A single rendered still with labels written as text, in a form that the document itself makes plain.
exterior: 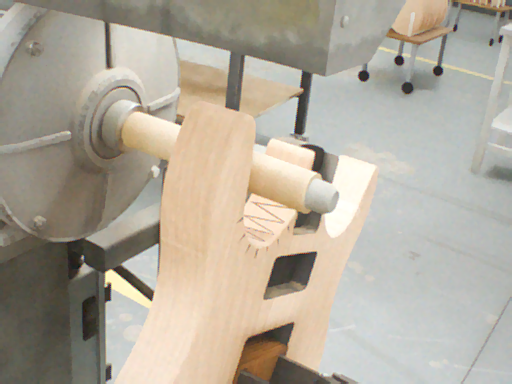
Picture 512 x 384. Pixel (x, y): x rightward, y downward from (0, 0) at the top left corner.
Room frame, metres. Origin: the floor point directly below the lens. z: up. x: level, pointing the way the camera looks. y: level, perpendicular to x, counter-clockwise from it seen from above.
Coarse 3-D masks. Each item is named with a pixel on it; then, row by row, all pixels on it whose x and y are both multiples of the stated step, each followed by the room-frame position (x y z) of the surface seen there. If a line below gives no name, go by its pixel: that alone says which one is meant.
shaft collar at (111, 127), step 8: (120, 104) 0.57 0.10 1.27; (128, 104) 0.57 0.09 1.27; (136, 104) 0.57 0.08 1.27; (112, 112) 0.56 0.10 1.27; (120, 112) 0.56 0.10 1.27; (128, 112) 0.56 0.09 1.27; (144, 112) 0.58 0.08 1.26; (104, 120) 0.56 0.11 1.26; (112, 120) 0.55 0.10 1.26; (120, 120) 0.55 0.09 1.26; (104, 128) 0.55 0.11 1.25; (112, 128) 0.55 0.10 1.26; (120, 128) 0.55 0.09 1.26; (104, 136) 0.55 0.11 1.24; (112, 136) 0.55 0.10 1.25; (120, 136) 0.55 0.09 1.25; (112, 144) 0.55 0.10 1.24; (120, 144) 0.55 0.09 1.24; (128, 152) 0.56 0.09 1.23
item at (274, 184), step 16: (128, 128) 0.55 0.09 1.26; (144, 128) 0.54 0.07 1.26; (160, 128) 0.54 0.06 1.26; (176, 128) 0.53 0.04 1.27; (128, 144) 0.55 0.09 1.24; (144, 144) 0.54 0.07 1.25; (160, 144) 0.53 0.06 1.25; (256, 160) 0.49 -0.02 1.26; (272, 160) 0.49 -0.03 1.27; (256, 176) 0.48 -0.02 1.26; (272, 176) 0.47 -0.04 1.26; (288, 176) 0.47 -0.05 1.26; (304, 176) 0.46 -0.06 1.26; (320, 176) 0.48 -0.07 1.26; (256, 192) 0.48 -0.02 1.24; (272, 192) 0.47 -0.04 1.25; (288, 192) 0.46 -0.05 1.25; (304, 192) 0.46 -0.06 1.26; (304, 208) 0.46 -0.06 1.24
